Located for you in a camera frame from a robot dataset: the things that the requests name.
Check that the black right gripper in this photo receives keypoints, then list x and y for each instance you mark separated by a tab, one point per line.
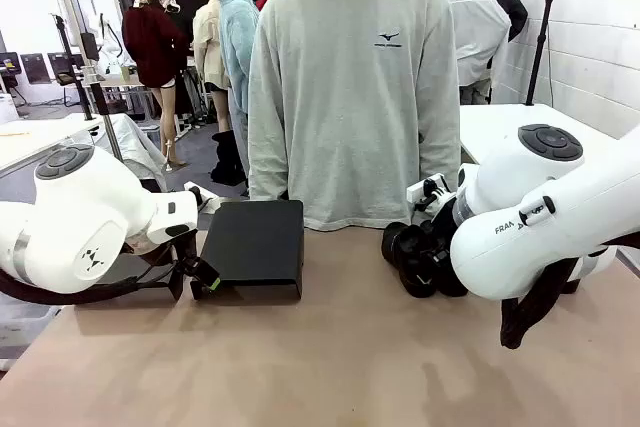
442	227

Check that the black tripod stand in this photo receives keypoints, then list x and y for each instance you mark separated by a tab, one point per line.
540	47
64	39

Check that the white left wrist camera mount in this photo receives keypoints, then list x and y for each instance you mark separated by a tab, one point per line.
205	197

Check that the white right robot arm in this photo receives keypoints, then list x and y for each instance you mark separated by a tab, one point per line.
525	227

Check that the person's left forearm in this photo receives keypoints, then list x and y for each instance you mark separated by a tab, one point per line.
442	147

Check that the mannequin in blue fleece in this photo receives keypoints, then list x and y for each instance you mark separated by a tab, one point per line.
237	37

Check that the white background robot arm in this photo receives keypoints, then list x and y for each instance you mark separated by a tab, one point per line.
105	32

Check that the mannequin in maroon sweater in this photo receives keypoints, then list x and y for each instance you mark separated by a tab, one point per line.
150	47

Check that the white cover sheet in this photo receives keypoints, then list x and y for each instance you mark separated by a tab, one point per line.
135	142

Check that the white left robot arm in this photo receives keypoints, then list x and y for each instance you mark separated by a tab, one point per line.
75	227

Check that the clear plastic storage bin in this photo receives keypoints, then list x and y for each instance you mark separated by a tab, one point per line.
20	327

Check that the person in grey sweatshirt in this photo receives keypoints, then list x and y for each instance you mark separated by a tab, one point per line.
350	122

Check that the white table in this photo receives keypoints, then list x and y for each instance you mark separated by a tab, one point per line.
30	139
500	122

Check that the mannequin in cream shirt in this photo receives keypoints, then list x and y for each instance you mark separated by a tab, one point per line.
207	37

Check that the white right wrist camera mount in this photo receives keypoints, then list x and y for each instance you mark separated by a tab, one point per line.
440	187

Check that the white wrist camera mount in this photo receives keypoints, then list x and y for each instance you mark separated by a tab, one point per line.
205	197
440	187

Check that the person's right forearm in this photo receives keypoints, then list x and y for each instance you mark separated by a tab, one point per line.
265	157

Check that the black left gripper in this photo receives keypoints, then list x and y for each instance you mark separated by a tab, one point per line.
186	253

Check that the black leather loafer shoe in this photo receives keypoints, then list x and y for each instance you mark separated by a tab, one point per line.
425	282
400	244

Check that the pair of black boots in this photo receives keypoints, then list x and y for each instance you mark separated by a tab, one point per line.
227	162

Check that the person wearing white headset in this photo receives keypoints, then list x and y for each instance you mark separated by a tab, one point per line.
170	3

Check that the mannequin in white shirt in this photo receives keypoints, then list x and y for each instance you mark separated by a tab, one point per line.
475	22

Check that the black slanted shoe stand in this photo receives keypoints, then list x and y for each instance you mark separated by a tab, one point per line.
255	242

